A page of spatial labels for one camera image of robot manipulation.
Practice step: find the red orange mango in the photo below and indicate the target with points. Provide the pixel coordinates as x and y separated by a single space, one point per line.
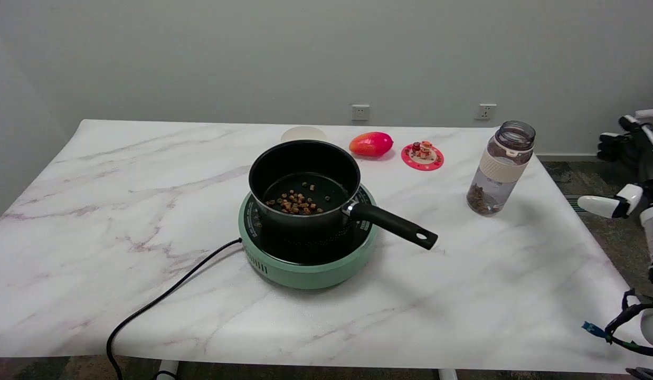
371 143

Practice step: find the green induction cooker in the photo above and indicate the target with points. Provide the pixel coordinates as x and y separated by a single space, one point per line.
305 253

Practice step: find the pink coaster with figurine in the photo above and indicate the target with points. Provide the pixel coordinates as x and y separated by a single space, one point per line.
422 155

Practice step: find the brown food pieces in pan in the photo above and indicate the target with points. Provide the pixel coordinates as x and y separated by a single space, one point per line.
297 201

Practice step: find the clear bottle with white band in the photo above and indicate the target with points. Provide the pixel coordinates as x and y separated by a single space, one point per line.
499 168

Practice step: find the white round lid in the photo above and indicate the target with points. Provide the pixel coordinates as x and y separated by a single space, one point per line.
303 134

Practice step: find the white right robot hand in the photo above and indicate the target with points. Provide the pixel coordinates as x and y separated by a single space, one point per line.
636 158

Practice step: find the white wall socket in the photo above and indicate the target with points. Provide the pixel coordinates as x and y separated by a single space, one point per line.
360 112
485 111

